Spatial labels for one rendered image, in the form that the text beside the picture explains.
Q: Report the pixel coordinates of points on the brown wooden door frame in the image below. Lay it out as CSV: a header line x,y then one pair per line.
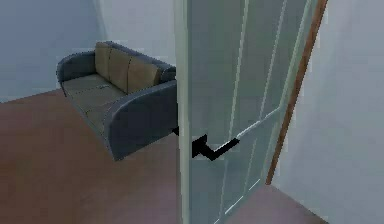
x,y
293,96

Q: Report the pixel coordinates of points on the pale green room door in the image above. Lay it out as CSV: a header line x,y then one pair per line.
x,y
240,83

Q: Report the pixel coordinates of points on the grey sofa with tan cushions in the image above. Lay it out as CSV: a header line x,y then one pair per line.
x,y
140,120

